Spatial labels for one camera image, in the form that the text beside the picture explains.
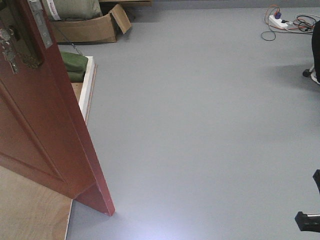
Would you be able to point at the brown wooden door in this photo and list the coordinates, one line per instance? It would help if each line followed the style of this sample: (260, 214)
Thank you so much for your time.
(31, 53)

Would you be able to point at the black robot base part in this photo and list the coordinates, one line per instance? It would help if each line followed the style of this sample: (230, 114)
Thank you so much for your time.
(308, 222)

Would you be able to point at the black robot upper part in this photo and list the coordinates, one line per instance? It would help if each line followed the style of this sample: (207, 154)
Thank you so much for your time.
(316, 178)

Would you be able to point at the silver door latch plate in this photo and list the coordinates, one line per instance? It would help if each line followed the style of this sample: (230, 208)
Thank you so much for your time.
(38, 15)

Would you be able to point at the lower green sandbag rear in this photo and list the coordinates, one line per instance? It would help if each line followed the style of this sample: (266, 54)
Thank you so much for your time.
(76, 77)

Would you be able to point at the green sandbag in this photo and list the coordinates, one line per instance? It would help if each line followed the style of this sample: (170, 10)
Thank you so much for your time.
(76, 77)
(74, 62)

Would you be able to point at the upper green sandbag rear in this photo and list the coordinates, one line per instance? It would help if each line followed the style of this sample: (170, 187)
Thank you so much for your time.
(74, 62)

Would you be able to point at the open cardboard box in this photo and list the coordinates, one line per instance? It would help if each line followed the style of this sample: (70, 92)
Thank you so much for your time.
(102, 29)

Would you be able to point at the olive green sack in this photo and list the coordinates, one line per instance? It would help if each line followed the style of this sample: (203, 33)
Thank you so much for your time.
(72, 10)

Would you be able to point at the white power strip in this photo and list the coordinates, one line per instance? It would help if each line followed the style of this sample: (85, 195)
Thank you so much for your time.
(277, 23)

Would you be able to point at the office chair base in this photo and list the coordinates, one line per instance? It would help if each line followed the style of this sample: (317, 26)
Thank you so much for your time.
(313, 73)

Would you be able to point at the plywood base platform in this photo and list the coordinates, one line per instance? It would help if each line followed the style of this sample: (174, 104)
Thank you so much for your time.
(32, 200)

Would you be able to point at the seated person black trousers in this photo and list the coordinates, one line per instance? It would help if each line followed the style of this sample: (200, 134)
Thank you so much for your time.
(315, 45)

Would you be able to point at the white rear edge rail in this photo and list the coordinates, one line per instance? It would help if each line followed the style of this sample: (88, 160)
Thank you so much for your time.
(87, 87)

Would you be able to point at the metal door handle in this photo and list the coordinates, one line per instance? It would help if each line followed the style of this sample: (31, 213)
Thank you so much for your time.
(8, 49)

